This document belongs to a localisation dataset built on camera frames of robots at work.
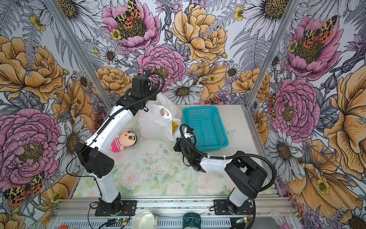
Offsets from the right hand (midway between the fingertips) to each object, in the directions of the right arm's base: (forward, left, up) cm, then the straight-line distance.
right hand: (176, 141), depth 88 cm
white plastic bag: (+5, +11, +12) cm, 17 cm away
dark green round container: (-39, -8, -2) cm, 40 cm away
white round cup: (-37, +15, -11) cm, 42 cm away
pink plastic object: (-40, -50, -10) cm, 65 cm away
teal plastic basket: (+22, -23, -12) cm, 34 cm away
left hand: (+18, +13, +24) cm, 33 cm away
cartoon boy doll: (+5, +31, -1) cm, 31 cm away
